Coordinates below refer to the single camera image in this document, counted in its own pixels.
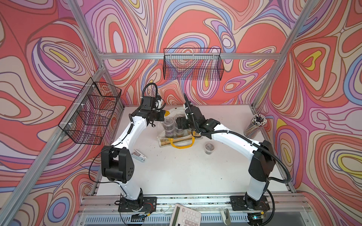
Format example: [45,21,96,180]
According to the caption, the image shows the white canvas bag yellow handles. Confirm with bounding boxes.
[156,107,202,149]

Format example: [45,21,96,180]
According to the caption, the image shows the seed jar removed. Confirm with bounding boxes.
[204,142,215,155]
[175,127,184,137]

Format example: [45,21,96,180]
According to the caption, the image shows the seed jar purple label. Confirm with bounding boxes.
[163,117,175,138]

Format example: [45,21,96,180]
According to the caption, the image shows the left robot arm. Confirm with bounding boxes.
[100,82,165,211]

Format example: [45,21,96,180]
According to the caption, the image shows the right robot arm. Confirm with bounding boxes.
[176,94,291,210]

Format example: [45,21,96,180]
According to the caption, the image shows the silver stapler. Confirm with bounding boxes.
[131,149,147,163]

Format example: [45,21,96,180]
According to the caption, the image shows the pencil holder with pencils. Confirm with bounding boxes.
[244,114,267,139]

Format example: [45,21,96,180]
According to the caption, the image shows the white calculator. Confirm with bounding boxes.
[169,204,201,226]

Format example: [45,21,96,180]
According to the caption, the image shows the back wire basket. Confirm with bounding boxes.
[163,47,224,81]

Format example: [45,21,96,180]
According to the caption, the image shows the wire basket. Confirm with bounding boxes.
[58,78,122,145]
[163,47,224,81]

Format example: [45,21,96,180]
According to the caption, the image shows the left wire basket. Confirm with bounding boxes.
[58,78,122,145]

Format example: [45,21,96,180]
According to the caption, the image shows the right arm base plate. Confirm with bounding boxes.
[230,195,270,212]

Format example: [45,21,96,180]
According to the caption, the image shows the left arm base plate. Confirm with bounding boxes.
[115,196,157,213]

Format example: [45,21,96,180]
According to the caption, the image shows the white clip at front rail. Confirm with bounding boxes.
[220,208,231,226]

